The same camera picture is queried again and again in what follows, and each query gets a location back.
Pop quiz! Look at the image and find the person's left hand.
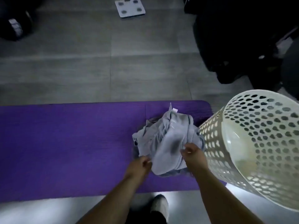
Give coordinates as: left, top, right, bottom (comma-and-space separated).
125, 156, 153, 182

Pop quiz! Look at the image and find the person's right hand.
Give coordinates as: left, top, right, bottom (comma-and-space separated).
180, 142, 208, 172

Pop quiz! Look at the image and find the light grey tagged towel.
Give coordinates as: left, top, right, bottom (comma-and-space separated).
132, 102, 206, 159

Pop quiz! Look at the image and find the white perforated laundry basket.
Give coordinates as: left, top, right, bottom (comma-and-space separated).
198, 89, 299, 212

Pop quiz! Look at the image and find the person's left forearm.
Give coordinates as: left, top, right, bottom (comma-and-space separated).
76, 175, 140, 224

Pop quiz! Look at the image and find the person's right forearm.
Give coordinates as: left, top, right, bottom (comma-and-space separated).
192, 164, 264, 224

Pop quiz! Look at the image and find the person's dark trouser leg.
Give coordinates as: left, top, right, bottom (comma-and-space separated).
126, 207, 168, 224

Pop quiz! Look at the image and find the purple yoga mat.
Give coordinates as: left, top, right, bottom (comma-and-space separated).
0, 100, 227, 203

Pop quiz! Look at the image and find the white bathroom scale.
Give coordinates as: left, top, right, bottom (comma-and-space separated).
115, 0, 146, 18

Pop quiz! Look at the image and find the black medicine ball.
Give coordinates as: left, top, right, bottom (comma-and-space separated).
0, 0, 33, 42

